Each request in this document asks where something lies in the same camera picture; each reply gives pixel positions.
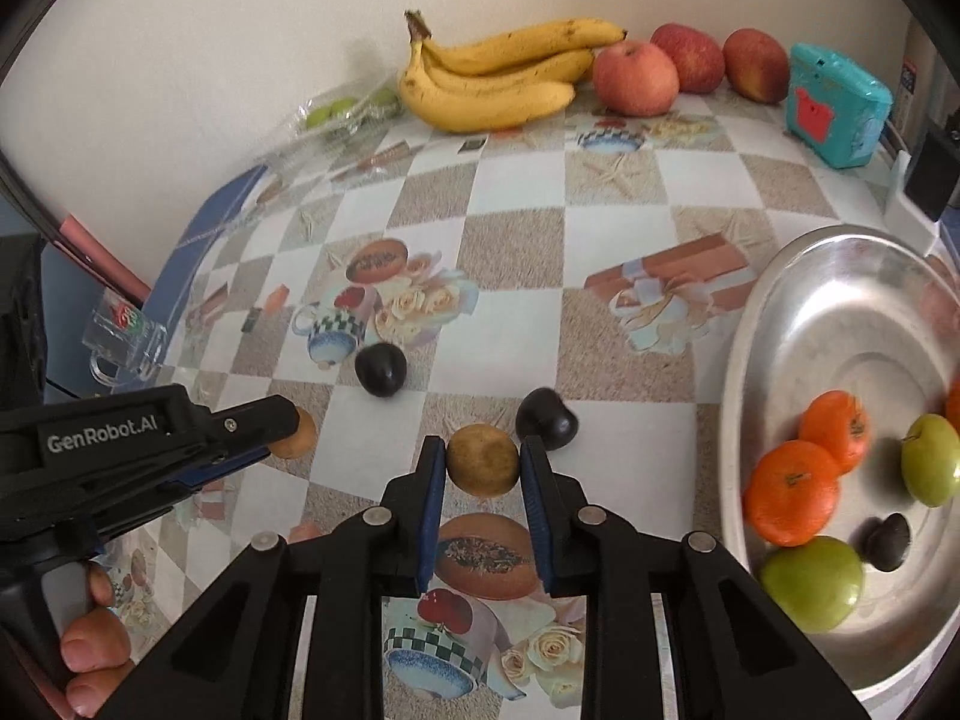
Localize dark plum three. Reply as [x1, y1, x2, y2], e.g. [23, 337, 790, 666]
[864, 514, 911, 572]

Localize black power adapter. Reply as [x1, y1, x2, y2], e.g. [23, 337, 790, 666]
[903, 121, 958, 223]

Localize pale red apple front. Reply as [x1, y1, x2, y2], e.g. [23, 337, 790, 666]
[592, 41, 680, 117]

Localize brown round fruit two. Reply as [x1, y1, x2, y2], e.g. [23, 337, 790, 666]
[267, 408, 319, 460]

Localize large steel bowl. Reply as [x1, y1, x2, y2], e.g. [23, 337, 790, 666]
[718, 226, 958, 699]

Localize red apple right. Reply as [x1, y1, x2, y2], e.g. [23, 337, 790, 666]
[722, 28, 791, 104]

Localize dark plum two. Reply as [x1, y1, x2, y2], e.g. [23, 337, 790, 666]
[514, 387, 579, 450]

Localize dark plum one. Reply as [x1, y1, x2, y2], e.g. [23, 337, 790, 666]
[355, 341, 409, 398]

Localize red apple middle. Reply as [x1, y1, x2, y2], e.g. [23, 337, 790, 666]
[651, 23, 726, 94]

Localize clear glass mug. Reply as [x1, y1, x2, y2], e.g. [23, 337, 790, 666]
[82, 289, 167, 387]

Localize steel thermos flask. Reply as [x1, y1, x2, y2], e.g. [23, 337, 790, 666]
[892, 18, 939, 151]

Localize teal toy camera box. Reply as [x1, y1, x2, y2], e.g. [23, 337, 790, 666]
[786, 43, 893, 169]

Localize orange tangerine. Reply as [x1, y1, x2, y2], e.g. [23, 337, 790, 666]
[797, 390, 871, 475]
[743, 440, 839, 548]
[944, 379, 960, 434]

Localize yellow banana bunch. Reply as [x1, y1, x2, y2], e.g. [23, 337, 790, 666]
[397, 10, 626, 133]

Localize brown round fruit one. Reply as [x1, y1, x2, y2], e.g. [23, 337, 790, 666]
[446, 424, 519, 499]

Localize clear bag green fruits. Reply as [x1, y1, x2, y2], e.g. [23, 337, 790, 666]
[259, 83, 404, 171]

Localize green mango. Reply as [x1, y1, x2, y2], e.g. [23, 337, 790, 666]
[760, 536, 864, 634]

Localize checkered printed tablecloth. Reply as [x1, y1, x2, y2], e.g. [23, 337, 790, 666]
[96, 85, 960, 720]

